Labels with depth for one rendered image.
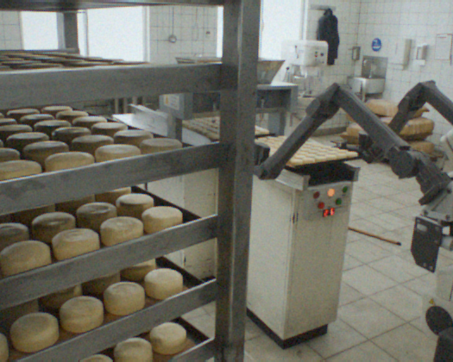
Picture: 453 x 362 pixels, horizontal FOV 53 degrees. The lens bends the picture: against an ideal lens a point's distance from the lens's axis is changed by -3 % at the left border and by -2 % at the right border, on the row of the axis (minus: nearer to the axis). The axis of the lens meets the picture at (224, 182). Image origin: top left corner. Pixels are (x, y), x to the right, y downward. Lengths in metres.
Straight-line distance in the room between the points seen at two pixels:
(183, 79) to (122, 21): 5.09
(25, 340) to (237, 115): 0.33
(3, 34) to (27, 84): 4.80
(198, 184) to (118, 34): 3.32
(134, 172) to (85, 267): 0.11
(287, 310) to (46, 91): 1.91
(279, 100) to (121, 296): 2.29
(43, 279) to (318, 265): 1.84
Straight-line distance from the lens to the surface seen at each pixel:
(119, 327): 0.55
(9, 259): 0.50
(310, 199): 1.99
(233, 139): 0.52
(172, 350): 0.67
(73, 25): 0.90
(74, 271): 0.48
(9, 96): 0.42
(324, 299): 2.35
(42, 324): 0.56
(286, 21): 6.68
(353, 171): 2.13
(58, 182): 0.44
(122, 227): 0.55
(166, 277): 0.62
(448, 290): 1.62
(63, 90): 0.43
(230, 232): 0.55
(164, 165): 0.50
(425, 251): 1.61
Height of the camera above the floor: 1.46
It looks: 18 degrees down
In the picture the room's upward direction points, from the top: 2 degrees clockwise
